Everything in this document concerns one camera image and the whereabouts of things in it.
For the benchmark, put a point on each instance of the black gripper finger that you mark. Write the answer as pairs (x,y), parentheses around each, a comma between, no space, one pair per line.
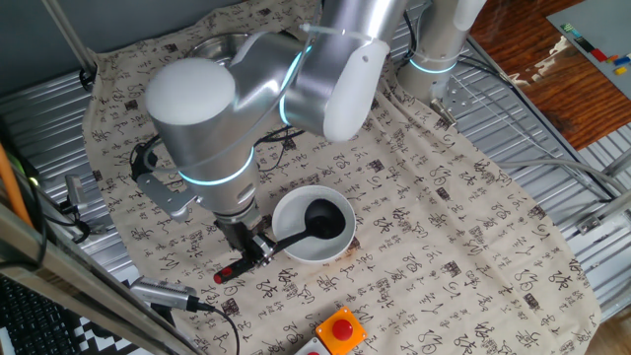
(254,260)
(263,244)

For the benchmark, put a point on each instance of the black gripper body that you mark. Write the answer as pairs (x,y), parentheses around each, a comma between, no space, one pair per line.
(236,234)

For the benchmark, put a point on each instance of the black ladle with red trim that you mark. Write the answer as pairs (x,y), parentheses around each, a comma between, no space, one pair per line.
(325,219)

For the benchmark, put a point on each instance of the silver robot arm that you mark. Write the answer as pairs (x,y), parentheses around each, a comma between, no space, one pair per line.
(207,133)

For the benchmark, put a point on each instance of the white bowl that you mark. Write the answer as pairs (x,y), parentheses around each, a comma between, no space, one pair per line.
(296,212)

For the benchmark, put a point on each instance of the grey box with mushroom button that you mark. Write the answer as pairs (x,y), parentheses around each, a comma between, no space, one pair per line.
(311,349)

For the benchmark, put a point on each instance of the orange box with red button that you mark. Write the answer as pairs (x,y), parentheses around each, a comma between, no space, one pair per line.
(341,330)

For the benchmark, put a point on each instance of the black white checkerboard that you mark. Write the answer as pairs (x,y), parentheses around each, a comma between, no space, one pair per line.
(106,340)

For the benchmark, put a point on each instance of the calligraphy print tablecloth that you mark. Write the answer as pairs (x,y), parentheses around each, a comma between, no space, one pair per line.
(443,222)

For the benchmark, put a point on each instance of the black keyboard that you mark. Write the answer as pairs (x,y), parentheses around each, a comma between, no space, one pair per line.
(34,320)

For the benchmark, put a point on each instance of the orange pole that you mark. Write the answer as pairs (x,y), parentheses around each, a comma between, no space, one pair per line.
(12,187)

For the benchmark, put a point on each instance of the thin metal rod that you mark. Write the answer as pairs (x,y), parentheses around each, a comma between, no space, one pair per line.
(69,37)

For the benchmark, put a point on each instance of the wooden table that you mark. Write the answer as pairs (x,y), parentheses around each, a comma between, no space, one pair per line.
(552,79)

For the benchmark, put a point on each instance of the red block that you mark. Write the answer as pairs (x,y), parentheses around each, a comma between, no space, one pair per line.
(599,54)

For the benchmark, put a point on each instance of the yellow block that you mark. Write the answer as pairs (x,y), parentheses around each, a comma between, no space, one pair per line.
(620,70)

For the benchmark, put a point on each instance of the blue block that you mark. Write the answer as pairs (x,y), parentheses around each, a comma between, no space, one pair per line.
(622,60)

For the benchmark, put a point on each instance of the grey board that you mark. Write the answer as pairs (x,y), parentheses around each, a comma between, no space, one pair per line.
(601,24)

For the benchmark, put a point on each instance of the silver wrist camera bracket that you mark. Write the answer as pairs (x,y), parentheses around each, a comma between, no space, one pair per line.
(162,194)

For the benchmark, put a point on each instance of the grey depth camera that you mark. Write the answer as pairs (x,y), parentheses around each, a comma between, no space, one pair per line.
(162,293)

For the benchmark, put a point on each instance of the small grey camera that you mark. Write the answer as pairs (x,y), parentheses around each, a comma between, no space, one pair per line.
(75,192)

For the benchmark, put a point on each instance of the aluminium frame bar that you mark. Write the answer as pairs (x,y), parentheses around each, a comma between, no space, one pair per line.
(74,276)

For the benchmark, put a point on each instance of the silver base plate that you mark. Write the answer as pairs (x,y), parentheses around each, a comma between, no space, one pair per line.
(451,101)

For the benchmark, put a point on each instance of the metal corner bracket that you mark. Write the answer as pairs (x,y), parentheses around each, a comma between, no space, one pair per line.
(591,222)

